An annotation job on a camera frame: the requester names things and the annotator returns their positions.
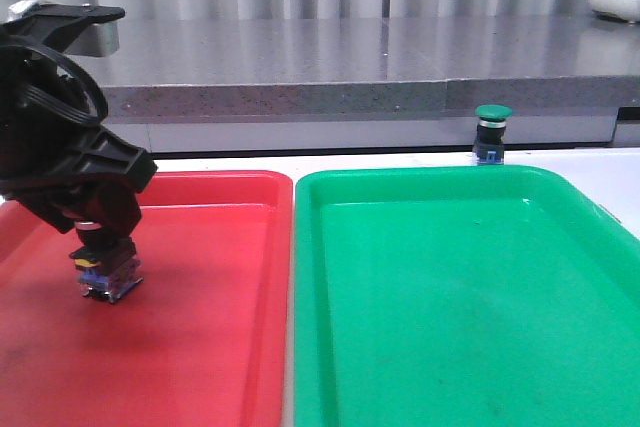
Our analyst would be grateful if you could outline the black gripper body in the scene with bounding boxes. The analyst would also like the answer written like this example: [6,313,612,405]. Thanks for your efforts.
[1,27,157,232]

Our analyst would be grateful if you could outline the red mushroom push button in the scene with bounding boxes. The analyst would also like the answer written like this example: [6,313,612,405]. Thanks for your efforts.
[69,220,143,304]

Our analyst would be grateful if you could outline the red plastic tray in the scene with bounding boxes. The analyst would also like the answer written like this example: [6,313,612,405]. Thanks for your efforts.
[1,171,292,426]

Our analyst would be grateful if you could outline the green plastic tray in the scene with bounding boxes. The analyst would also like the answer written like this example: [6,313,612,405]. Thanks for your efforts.
[294,166,639,426]

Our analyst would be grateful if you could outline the grey stone ledge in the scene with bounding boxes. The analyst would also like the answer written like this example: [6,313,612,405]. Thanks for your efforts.
[82,16,639,122]

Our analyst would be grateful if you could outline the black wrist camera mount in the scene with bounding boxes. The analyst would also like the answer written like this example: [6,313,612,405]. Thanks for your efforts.
[1,0,126,57]

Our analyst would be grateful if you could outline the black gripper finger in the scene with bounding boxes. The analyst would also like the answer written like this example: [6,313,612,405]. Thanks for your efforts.
[82,182,141,247]

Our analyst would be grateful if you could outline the green mushroom push button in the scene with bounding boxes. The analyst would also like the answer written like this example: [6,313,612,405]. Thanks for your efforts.
[472,104,512,165]

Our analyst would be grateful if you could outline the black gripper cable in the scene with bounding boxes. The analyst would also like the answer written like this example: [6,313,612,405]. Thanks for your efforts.
[0,35,109,124]

